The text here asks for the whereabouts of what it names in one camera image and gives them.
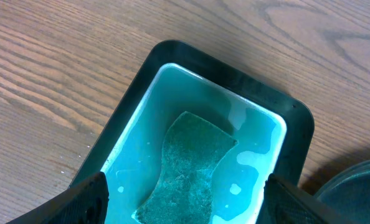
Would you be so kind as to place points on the black rectangular water tray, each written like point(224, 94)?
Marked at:
point(273, 133)

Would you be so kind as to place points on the round black serving tray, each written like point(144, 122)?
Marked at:
point(348, 193)

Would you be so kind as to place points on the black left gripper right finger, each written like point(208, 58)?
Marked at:
point(284, 203)

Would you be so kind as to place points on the green yellow scrub sponge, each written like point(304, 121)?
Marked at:
point(191, 151)

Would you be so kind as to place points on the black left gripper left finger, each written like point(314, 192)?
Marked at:
point(84, 203)

